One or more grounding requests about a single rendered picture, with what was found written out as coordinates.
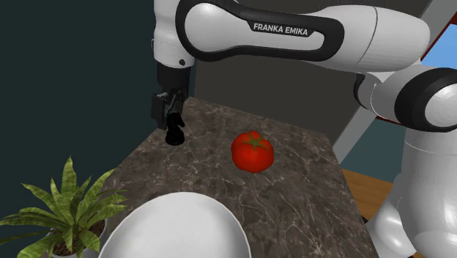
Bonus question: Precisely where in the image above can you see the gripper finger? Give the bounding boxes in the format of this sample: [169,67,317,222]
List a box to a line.
[150,92,169,131]
[168,89,187,116]

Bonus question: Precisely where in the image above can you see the black chess piece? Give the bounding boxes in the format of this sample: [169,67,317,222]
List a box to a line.
[165,111,186,147]

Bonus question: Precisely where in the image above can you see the red tomato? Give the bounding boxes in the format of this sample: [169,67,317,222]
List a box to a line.
[230,130,275,174]

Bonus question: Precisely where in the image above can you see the white bowl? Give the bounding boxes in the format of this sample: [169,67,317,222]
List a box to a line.
[97,191,252,258]

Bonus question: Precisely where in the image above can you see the green potted plant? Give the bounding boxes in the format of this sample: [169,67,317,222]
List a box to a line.
[0,155,129,258]

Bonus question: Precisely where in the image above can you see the red framed window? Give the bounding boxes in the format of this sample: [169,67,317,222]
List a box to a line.
[420,14,457,71]

